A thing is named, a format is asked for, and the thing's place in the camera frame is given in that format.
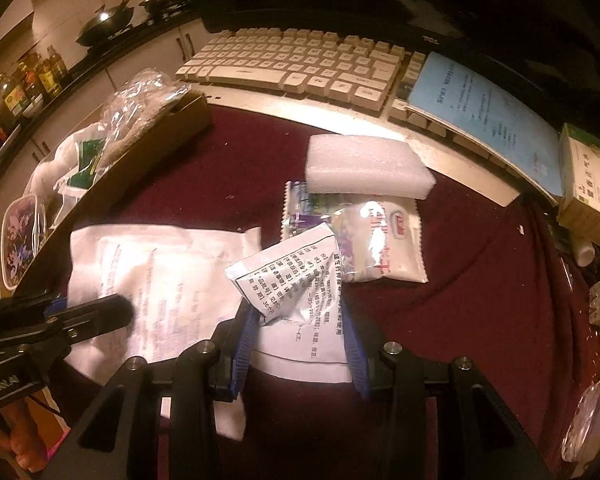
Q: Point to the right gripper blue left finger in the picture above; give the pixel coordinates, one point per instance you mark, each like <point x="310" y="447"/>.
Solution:
<point x="244" y="333"/>

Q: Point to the pink cartoon pouch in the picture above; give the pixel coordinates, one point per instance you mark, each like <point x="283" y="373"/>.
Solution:
<point x="22" y="234"/>

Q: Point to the black wok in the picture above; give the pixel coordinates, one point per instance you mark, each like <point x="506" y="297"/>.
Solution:
<point x="105" y="24"/>

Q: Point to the green white medicine sachet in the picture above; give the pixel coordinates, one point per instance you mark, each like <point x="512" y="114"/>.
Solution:
<point x="78" y="155"/>

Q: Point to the clear wet wipe packet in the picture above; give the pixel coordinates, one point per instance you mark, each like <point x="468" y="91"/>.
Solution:
<point x="303" y="210"/>

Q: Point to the beige computer keyboard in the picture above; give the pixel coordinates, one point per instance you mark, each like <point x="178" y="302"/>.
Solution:
<point x="371" y="76"/>

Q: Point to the blue paper sheet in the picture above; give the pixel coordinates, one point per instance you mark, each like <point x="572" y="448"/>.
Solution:
<point x="489" y="116"/>

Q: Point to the brown cardboard tray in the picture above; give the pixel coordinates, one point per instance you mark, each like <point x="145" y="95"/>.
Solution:
<point x="188" y="118"/>

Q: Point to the white foam block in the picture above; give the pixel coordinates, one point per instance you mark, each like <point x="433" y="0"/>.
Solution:
<point x="365" y="165"/>

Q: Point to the white red snack packet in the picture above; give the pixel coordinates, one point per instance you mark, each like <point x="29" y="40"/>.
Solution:
<point x="380" y="238"/>

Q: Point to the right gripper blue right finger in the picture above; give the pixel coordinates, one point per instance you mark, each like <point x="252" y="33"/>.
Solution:
<point x="355" y="353"/>

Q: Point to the black monitor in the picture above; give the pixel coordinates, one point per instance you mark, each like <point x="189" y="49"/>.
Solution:
<point x="545" y="52"/>

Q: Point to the bagged grey towel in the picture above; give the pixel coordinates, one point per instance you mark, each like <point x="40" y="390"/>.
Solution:
<point x="132" y="111"/>

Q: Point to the white printed medicine sachet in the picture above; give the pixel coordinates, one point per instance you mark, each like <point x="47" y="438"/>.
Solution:
<point x="296" y="285"/>

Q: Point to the white kitchen cabinets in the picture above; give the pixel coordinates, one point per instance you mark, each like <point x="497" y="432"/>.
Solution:
<point x="96" y="73"/>

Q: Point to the green white medicine box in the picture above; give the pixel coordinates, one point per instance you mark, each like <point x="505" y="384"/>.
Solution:
<point x="579" y="209"/>

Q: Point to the yellow label bottle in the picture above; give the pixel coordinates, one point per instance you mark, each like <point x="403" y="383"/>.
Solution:
<point x="47" y="77"/>

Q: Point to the amber oil bottle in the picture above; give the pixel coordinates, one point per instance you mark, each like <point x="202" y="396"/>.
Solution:
<point x="59" y="67"/>

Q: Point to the left hand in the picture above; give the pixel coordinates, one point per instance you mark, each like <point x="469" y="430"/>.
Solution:
<point x="23" y="441"/>

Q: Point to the dark sauce bottle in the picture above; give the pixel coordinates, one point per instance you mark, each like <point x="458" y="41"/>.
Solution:
<point x="30" y="82"/>

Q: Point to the large white gauze packet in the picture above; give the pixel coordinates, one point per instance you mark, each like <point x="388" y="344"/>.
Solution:
<point x="174" y="278"/>

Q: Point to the large oil bottle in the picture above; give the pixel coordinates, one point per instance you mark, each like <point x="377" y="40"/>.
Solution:
<point x="13" y="95"/>

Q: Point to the black cooking pot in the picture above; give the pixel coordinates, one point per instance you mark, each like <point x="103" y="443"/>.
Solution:
<point x="158" y="9"/>

